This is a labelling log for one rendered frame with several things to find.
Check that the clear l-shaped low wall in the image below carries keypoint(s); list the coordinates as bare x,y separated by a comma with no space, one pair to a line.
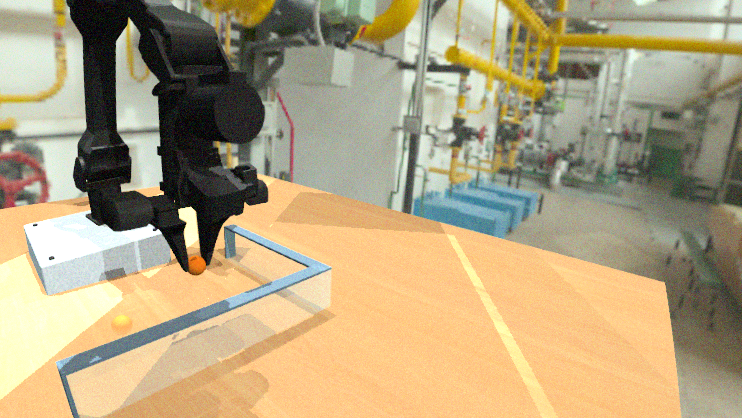
111,385

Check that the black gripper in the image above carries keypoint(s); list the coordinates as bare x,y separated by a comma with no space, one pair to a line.
131,210

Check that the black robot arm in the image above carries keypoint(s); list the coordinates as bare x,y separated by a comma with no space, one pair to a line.
200,96

